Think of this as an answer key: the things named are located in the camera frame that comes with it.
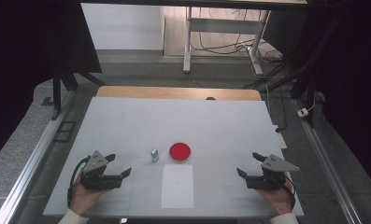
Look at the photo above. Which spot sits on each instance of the round red ink pad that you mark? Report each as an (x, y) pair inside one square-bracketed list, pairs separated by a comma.
[(180, 151)]

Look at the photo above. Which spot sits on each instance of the person's left hand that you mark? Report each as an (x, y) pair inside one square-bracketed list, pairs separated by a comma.
[(82, 199)]

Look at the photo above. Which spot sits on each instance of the small white clip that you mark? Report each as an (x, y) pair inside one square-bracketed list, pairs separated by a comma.
[(123, 220)]

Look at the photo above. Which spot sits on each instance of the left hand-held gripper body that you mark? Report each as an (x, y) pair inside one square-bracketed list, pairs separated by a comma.
[(94, 162)]

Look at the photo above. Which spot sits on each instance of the small blue white stamp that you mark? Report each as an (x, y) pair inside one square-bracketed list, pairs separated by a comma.
[(154, 155)]

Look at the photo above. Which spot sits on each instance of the white-legged desk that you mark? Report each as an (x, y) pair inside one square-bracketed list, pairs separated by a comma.
[(223, 25)]

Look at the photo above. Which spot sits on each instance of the wooden table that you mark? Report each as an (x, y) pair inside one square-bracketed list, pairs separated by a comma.
[(174, 92)]

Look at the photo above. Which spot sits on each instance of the large white board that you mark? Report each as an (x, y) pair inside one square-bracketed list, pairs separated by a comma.
[(205, 124)]

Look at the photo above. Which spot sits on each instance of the black curtain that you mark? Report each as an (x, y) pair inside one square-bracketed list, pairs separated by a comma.
[(348, 77), (24, 46)]

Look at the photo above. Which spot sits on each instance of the small white adapter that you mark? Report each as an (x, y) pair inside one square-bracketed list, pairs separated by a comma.
[(303, 112)]

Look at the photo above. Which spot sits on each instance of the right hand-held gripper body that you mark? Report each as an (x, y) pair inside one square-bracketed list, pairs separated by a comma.
[(275, 163)]

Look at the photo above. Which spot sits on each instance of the black metal stand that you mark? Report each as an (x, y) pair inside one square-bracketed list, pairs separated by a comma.
[(57, 93), (304, 81)]

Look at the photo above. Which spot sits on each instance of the aluminium rail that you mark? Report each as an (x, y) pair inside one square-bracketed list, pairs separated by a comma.
[(33, 161), (323, 158)]

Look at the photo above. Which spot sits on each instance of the white power strip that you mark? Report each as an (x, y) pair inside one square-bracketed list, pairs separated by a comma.
[(281, 140)]

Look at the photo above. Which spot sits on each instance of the white paper sheet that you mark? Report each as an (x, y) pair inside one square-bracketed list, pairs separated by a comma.
[(177, 189)]

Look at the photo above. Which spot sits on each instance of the person's right hand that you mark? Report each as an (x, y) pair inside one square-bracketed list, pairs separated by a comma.
[(281, 199)]

